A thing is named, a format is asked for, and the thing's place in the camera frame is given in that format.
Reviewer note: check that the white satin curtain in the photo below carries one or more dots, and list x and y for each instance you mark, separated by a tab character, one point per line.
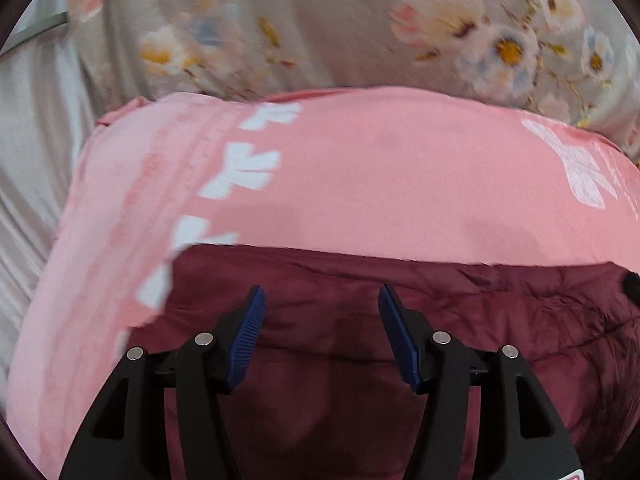
35	160

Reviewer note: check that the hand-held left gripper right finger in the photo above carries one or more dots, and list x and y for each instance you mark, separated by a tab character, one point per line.
402	345

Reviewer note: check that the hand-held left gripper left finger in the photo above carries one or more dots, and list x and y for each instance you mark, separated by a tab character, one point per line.
245	340

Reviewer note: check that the maroon puffer jacket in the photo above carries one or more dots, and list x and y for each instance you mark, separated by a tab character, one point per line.
325	330

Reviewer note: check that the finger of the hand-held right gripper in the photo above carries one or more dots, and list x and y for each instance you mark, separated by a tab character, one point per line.
633	287

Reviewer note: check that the pink printed blanket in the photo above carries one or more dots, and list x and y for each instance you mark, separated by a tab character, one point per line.
375	175

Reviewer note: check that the grey floral bedding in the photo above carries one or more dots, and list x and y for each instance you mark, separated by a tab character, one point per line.
325	25

